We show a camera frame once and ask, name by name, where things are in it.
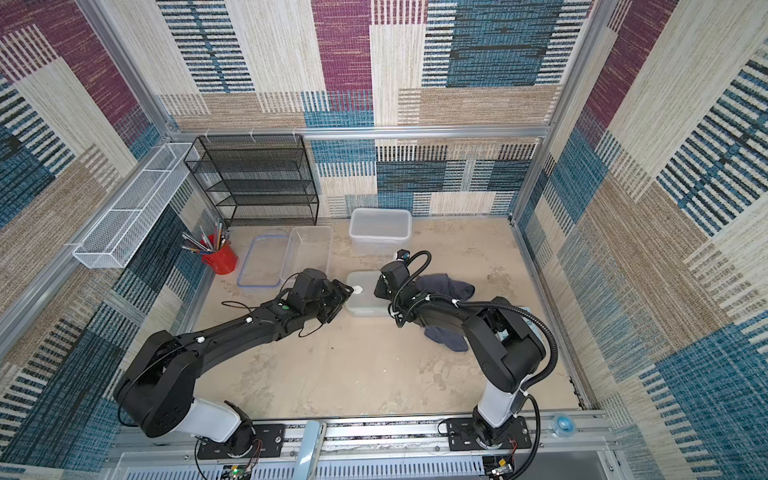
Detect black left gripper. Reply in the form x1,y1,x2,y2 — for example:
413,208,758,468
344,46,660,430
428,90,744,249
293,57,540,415
305,280,358,326

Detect green-rimmed lunch box lid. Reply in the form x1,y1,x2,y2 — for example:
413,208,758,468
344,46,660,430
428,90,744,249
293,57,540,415
345,271,389,317

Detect grey cleaning cloth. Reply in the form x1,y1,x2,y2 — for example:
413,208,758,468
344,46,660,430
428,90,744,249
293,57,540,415
416,273,476,353

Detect blue-rimmed clear lunch box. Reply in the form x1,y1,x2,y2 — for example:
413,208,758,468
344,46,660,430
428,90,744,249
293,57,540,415
280,226,333,281

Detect blue-rimmed clear lid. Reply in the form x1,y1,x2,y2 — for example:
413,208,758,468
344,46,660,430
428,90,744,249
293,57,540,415
237,232,289,289

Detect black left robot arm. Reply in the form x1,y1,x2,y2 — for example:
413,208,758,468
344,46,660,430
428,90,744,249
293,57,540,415
114,268,354,458

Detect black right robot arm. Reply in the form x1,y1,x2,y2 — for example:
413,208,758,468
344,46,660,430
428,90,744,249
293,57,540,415
374,259,559,448

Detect clear far lunch box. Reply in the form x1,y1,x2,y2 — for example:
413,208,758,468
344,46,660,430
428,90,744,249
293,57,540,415
348,208,413,256

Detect red pencil cup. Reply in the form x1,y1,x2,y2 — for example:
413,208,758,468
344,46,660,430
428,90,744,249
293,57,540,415
200,234,238,275

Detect pens in red cup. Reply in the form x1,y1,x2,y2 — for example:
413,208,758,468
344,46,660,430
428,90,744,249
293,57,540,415
181,222,230,255

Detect light blue calculator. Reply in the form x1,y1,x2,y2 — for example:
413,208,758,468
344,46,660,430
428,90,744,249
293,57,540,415
522,315,548,346

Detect black mesh shelf rack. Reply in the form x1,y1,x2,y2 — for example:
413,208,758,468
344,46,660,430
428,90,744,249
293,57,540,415
184,134,319,227

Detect blue tape roll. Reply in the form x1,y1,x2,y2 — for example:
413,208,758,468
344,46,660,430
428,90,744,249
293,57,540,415
552,413,577,438

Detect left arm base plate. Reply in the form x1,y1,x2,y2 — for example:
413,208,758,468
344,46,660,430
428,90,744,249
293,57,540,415
196,423,286,460

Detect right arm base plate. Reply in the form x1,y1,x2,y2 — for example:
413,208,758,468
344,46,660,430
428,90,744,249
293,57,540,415
437,416,533,451

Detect white wire wall basket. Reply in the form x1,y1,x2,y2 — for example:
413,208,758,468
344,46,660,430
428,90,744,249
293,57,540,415
73,143,191,269

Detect aluminium front rail frame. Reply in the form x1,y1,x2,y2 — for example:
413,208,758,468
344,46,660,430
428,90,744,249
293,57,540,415
100,411,633,479

